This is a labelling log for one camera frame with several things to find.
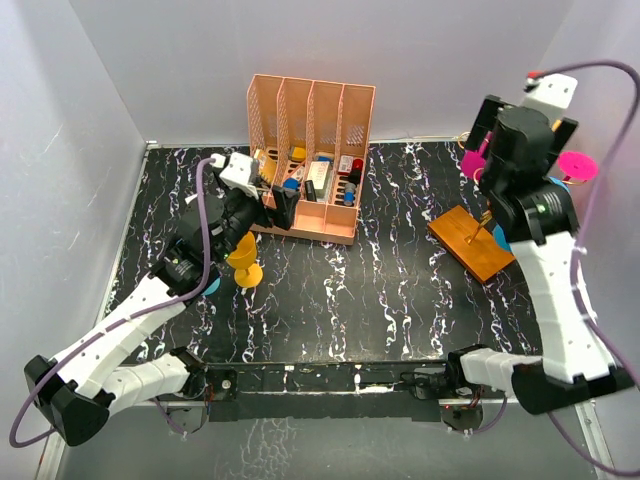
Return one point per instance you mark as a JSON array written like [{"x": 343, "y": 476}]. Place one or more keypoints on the blue grey stamp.
[
  {"x": 291, "y": 184},
  {"x": 350, "y": 192}
]

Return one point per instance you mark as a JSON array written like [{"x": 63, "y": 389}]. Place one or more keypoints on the gold wire glass rack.
[{"x": 525, "y": 203}]

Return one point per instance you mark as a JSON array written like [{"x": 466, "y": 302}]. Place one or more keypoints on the blue wine glass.
[
  {"x": 498, "y": 232},
  {"x": 212, "y": 288}
]

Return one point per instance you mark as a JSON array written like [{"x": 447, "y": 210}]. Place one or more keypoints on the blue grey stamp right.
[{"x": 350, "y": 192}]

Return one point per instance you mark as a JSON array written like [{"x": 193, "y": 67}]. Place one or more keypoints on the blue grey stamp left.
[{"x": 291, "y": 184}]

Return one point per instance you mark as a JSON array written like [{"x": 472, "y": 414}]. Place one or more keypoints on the yellow grey eraser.
[{"x": 297, "y": 154}]

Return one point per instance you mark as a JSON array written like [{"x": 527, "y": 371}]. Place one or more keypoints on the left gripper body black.
[{"x": 243, "y": 212}]

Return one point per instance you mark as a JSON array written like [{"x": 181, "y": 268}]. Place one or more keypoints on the peach plastic file organizer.
[{"x": 328, "y": 119}]

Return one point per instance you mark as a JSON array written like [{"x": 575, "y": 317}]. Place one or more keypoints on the red white small box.
[{"x": 345, "y": 165}]

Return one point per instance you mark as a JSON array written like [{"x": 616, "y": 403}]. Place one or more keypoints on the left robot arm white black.
[{"x": 81, "y": 387}]

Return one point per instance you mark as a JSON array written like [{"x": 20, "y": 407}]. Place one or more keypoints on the black marker block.
[{"x": 310, "y": 193}]

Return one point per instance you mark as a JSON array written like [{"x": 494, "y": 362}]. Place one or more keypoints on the wooden rack base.
[{"x": 470, "y": 243}]

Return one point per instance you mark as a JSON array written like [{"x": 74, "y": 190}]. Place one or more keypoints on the black front base bar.
[{"x": 329, "y": 390}]

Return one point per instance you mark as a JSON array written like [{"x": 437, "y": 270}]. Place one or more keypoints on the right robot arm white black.
[{"x": 575, "y": 364}]

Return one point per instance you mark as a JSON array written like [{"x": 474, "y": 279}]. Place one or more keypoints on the magenta wine glass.
[
  {"x": 578, "y": 168},
  {"x": 473, "y": 162}
]

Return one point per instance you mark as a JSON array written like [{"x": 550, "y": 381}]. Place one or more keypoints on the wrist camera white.
[
  {"x": 551, "y": 95},
  {"x": 238, "y": 171}
]

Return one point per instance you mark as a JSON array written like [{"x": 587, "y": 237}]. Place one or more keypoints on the yellow spiral notebook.
[{"x": 268, "y": 164}]

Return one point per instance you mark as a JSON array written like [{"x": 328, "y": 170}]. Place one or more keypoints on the white paper box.
[{"x": 319, "y": 174}]

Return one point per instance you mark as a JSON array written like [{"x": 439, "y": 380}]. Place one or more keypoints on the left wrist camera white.
[{"x": 238, "y": 171}]

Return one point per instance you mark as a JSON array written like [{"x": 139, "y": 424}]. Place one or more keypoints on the red black stamp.
[{"x": 355, "y": 174}]

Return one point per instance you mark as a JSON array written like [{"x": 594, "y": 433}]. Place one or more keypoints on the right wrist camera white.
[{"x": 551, "y": 95}]

